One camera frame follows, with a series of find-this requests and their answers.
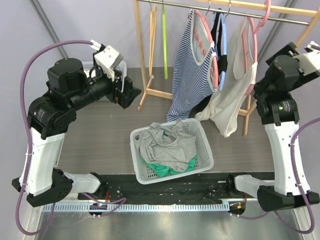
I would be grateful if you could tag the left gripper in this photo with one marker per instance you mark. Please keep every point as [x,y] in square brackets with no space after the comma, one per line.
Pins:
[123,98]

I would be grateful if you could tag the grey tank top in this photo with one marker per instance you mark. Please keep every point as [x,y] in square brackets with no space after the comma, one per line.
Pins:
[165,147]

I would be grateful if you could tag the blue striped tank top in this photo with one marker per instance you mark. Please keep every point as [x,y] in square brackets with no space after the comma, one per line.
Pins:
[181,106]

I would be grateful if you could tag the green tank top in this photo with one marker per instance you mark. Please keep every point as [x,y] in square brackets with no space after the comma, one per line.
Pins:
[170,168]

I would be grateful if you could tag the yellow hanger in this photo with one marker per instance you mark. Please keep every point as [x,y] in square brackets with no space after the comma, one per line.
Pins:
[152,38]

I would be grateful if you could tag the lime green hanger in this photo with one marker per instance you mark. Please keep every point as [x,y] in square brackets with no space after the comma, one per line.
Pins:
[164,41]

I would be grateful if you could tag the pink wavy hanger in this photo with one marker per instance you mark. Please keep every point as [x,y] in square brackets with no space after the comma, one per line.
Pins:
[203,46]

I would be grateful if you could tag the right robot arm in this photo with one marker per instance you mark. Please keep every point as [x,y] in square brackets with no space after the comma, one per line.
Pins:
[287,71]

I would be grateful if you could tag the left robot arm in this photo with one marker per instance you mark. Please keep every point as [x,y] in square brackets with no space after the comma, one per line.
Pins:
[49,117]

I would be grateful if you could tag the light blue hanger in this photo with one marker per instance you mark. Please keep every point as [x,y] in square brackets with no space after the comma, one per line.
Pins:
[219,36]

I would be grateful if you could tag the black tank top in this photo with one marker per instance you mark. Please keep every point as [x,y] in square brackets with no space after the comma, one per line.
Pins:
[201,89]

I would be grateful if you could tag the white tank top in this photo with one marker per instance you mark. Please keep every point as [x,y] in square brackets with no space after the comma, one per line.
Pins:
[224,105]

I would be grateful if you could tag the pink hanger right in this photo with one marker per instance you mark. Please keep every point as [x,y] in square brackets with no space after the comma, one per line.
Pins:
[254,31]

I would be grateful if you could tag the wooden clothes rack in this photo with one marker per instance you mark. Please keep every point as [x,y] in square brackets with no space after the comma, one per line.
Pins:
[282,10]

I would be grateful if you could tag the white plastic basket centre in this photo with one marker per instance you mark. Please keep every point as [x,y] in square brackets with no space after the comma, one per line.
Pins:
[171,150]

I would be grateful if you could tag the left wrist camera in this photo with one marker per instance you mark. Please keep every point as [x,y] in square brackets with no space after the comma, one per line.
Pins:
[107,58]

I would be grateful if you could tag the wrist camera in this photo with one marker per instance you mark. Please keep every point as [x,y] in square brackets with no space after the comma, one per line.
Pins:
[107,58]
[309,62]

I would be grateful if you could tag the white cable duct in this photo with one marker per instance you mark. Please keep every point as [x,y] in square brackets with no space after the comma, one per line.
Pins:
[93,207]

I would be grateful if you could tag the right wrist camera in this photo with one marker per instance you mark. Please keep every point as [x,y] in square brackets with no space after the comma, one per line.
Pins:
[309,62]

